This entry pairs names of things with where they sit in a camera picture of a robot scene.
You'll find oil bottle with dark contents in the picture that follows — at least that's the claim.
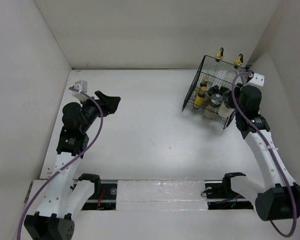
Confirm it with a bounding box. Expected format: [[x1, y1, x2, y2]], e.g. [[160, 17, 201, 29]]
[[223, 53, 244, 83]]

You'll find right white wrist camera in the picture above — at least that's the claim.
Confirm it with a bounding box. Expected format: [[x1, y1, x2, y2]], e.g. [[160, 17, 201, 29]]
[[246, 73, 265, 90]]

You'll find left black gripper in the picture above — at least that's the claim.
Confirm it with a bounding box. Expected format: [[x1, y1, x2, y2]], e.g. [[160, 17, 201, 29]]
[[79, 91, 120, 133]]

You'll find black wire basket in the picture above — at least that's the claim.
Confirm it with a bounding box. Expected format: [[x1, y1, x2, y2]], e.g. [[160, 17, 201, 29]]
[[182, 53, 251, 129]]

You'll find brown spice jar black lid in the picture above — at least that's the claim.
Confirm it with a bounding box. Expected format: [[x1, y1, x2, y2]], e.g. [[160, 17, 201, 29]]
[[207, 85, 220, 99]]

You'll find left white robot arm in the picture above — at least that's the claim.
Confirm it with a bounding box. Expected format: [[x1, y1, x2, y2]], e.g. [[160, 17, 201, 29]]
[[16, 87, 121, 240]]

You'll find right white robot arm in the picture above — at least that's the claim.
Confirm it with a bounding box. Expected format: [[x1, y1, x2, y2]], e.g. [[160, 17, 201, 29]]
[[221, 85, 300, 222]]

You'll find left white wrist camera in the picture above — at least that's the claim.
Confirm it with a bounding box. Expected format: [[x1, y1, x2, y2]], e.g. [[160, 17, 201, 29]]
[[69, 80, 88, 102]]

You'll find white powder jar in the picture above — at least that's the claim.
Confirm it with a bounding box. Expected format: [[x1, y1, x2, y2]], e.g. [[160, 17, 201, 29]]
[[209, 94, 223, 113], [217, 98, 235, 118], [222, 90, 233, 104]]

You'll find metal mounting rail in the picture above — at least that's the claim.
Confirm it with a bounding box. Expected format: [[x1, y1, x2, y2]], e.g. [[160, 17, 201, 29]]
[[83, 179, 254, 212]]

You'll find clear oil bottle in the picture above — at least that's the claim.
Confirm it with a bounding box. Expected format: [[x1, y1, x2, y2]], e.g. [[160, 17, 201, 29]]
[[208, 47, 224, 82]]

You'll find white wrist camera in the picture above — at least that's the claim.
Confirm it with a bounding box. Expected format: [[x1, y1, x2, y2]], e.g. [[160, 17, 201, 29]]
[[69, 80, 88, 102], [246, 73, 265, 90]]

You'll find yellow label brown bottle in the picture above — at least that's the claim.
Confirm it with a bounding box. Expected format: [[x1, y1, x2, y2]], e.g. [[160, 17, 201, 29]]
[[193, 86, 207, 109], [200, 76, 210, 87]]

